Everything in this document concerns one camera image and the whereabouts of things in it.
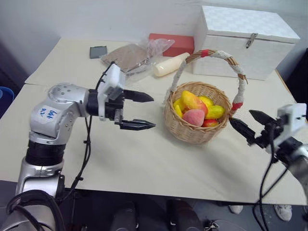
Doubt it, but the yellow curved fruit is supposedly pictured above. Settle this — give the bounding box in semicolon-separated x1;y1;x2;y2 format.
172;98;187;119

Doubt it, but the white shoe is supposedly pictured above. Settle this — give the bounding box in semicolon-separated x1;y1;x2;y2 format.
228;204;244;215
274;204;293;222

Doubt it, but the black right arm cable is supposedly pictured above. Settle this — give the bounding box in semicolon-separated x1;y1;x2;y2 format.
252;120;297;231

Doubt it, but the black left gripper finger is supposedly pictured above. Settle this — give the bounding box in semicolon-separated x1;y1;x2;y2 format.
123;89;155;103
118;118;157;131

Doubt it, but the red and yellow fruit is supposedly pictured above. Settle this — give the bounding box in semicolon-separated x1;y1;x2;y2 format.
201;118;220;128

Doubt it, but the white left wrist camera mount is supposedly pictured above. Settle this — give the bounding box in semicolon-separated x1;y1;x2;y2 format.
97;64;127;121

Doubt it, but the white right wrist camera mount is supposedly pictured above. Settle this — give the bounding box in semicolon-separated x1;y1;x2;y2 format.
264;103;308;154

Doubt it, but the blue container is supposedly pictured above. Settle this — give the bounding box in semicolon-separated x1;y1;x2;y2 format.
0;86;16;119

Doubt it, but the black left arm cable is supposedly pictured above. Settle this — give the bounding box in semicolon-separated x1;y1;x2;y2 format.
55;62;116;202

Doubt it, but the metal box latch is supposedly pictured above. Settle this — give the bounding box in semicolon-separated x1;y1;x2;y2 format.
245;33;259;49

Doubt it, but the thick black torso hose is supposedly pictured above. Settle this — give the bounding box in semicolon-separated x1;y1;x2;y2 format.
6;189;67;231

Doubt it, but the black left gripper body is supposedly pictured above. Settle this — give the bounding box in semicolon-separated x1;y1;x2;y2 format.
104;95;126;125

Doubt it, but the yellow green oval fruit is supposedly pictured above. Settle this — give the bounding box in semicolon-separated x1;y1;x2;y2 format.
205;105;226;120

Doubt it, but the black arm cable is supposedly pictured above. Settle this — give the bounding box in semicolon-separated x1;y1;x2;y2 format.
252;120;297;231
55;62;116;202

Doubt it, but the red cardboard box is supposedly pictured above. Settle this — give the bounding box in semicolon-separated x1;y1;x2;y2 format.
148;33;195;57

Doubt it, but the dark rounded shape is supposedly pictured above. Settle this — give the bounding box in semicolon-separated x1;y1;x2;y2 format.
112;201;140;231

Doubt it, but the wicker basket with wrapped handle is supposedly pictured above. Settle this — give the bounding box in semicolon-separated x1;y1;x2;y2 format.
161;49;249;144

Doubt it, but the yellow and red mango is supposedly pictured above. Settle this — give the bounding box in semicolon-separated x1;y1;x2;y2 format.
180;90;209;118

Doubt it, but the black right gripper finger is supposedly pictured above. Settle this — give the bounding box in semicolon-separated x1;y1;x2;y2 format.
229;117;257;146
249;110;275;126

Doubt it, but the small yellow fruit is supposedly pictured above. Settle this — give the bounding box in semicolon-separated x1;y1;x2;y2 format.
197;95;215;107

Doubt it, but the cream white bottle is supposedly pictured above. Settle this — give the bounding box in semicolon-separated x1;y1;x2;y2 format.
153;52;191;77

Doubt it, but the dark grey square pad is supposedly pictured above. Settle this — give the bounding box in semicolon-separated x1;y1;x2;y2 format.
89;45;108;60

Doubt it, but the clear crumpled plastic bag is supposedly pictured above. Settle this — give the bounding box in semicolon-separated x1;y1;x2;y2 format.
125;38;176;84

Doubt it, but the white lidded box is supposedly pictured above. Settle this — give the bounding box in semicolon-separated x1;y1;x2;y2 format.
192;5;301;81

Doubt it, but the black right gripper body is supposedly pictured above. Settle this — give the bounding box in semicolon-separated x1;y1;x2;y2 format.
255;117;283;149

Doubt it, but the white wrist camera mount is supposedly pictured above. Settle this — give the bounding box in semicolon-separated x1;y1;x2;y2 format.
264;103;308;154
97;64;127;121

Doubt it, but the silver robot torso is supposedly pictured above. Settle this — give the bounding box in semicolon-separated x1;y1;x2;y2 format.
0;204;59;231

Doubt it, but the brown flat packet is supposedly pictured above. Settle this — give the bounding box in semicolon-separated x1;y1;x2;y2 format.
100;44;151;74

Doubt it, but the pink peach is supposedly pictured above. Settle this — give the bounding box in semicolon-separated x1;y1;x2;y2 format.
182;109;206;127

